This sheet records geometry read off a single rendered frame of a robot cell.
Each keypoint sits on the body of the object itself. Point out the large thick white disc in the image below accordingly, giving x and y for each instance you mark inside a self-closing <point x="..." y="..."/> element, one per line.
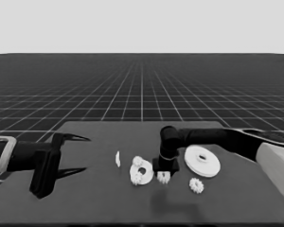
<point x="208" y="167"/>

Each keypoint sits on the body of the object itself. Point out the white round carrier with pins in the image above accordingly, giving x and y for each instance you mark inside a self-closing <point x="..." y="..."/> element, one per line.
<point x="149" y="175"/>

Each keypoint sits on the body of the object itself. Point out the small thin white T-shaped piece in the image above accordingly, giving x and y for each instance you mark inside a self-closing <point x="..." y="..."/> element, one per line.
<point x="117" y="158"/>

